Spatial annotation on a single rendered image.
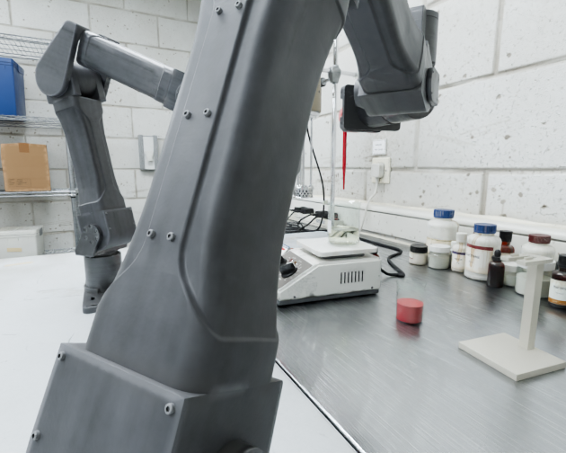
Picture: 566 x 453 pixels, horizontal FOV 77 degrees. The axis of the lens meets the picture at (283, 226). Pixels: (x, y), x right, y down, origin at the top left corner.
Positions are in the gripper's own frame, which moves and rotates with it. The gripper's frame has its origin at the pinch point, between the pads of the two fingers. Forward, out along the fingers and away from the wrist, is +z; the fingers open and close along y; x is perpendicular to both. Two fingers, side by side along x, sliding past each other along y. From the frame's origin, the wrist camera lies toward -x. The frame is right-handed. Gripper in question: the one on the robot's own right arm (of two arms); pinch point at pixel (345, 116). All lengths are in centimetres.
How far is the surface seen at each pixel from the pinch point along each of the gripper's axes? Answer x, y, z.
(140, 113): -30, 45, 239
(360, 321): 32.0, 4.2, -14.5
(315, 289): 29.7, 7.7, -5.6
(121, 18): -95, 54, 238
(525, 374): 31.3, -5.1, -33.5
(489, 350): 31.2, -5.4, -28.6
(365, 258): 25.1, -2.2, -4.9
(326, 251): 23.3, 5.3, -4.5
